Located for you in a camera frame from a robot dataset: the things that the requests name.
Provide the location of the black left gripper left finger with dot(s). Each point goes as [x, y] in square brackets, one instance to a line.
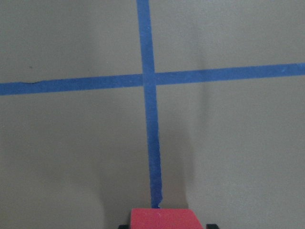
[124, 227]

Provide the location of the red cube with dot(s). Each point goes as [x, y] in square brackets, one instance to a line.
[167, 218]

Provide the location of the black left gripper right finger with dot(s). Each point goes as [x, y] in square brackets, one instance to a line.
[211, 226]

